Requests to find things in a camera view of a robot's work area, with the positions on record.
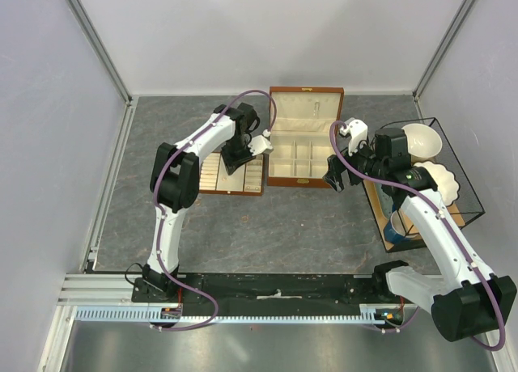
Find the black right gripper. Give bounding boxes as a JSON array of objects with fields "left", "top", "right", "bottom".
[{"left": 322, "top": 135, "right": 388, "bottom": 192}]

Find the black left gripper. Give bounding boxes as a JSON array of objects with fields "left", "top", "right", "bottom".
[{"left": 221, "top": 136, "right": 257, "bottom": 176}]

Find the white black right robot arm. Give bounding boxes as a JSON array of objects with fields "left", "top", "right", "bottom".
[{"left": 324, "top": 119, "right": 517, "bottom": 352}]

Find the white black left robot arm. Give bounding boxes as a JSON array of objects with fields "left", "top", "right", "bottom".
[{"left": 142, "top": 103, "right": 260, "bottom": 302}]

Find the small brown jewelry tray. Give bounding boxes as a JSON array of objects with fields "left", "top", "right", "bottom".
[{"left": 199, "top": 152, "right": 265, "bottom": 197}]

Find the large brown jewelry box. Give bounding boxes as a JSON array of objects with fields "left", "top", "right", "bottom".
[{"left": 266, "top": 86, "right": 345, "bottom": 188}]

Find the light blue oblong plate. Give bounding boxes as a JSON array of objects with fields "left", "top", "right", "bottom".
[{"left": 375, "top": 183, "right": 395, "bottom": 219}]

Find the wooden rack base board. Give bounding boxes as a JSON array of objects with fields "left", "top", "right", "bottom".
[{"left": 363, "top": 179, "right": 469, "bottom": 264}]

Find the blue cup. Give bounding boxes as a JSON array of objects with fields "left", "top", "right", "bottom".
[{"left": 383, "top": 211, "right": 407, "bottom": 244}]

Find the white bowl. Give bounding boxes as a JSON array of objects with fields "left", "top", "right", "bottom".
[{"left": 402, "top": 123, "right": 443, "bottom": 160}]

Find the white scalloped dish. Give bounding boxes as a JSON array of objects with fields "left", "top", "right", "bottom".
[{"left": 420, "top": 161, "right": 460, "bottom": 206}]

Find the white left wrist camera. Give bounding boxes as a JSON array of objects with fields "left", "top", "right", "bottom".
[{"left": 248, "top": 129, "right": 274, "bottom": 156}]

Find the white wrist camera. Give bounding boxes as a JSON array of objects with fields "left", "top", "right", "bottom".
[
  {"left": 339, "top": 117, "right": 368, "bottom": 156},
  {"left": 248, "top": 129, "right": 274, "bottom": 156}
]

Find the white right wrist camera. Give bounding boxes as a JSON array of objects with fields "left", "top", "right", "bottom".
[{"left": 339, "top": 117, "right": 368, "bottom": 156}]

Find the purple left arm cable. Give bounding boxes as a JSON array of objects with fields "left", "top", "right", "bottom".
[{"left": 151, "top": 89, "right": 278, "bottom": 332}]

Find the black wire rack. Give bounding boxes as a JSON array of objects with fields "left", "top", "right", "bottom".
[{"left": 363, "top": 117, "right": 485, "bottom": 253}]

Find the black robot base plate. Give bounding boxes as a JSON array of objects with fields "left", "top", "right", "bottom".
[{"left": 131, "top": 271, "right": 422, "bottom": 320}]

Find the light blue cable duct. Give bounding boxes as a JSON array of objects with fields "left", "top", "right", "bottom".
[{"left": 74, "top": 303, "right": 400, "bottom": 324}]

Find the right aluminium frame post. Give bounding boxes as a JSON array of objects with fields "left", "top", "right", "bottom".
[{"left": 412, "top": 0, "right": 477, "bottom": 102}]

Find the aluminium frame post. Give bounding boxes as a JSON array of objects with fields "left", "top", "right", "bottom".
[
  {"left": 65, "top": 0, "right": 133, "bottom": 105},
  {"left": 412, "top": 0, "right": 477, "bottom": 102}
]

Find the left aluminium frame post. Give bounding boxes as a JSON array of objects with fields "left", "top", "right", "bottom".
[{"left": 65, "top": 0, "right": 133, "bottom": 105}]

